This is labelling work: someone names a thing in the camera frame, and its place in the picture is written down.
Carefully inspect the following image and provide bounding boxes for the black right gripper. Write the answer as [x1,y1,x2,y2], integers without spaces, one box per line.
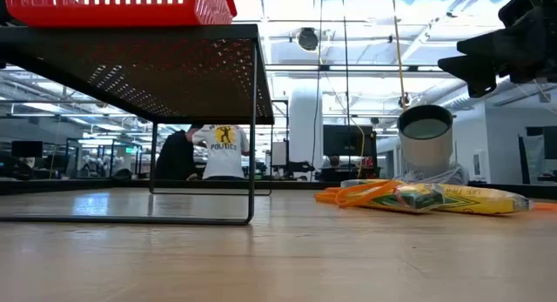
[437,0,557,98]

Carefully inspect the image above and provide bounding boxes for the yellow snack packet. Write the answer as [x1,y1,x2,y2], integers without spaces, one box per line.
[363,183,446,214]

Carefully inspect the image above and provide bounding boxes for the white cylindrical cup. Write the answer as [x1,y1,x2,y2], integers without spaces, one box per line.
[396,104,456,175]

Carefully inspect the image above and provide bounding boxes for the black computer monitor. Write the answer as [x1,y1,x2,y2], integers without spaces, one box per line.
[322,124,378,158]
[11,140,44,158]

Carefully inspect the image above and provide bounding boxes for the black dome ceiling fixture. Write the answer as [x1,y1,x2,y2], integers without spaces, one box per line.
[297,26,320,53]

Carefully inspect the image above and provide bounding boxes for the person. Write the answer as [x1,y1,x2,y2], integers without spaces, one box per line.
[324,156,349,171]
[155,124,198,181]
[191,124,252,181]

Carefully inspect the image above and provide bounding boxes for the white round pillar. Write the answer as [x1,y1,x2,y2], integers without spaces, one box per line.
[289,86,324,181]

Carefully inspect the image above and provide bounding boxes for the white board on stand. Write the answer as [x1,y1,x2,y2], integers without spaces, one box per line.
[271,140,288,167]

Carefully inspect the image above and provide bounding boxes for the black perforated metal shelf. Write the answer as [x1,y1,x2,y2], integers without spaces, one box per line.
[0,23,275,227]

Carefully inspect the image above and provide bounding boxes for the red plastic mesh basket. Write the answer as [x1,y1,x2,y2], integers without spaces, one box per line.
[3,0,238,28]

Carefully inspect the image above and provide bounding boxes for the black hanging cable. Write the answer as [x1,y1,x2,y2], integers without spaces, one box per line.
[340,0,352,181]

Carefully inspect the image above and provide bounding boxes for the thin yellow cable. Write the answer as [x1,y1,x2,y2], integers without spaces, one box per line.
[324,70,366,180]

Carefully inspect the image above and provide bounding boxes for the black aluminium rig frame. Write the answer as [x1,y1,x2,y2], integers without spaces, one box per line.
[0,178,557,202]

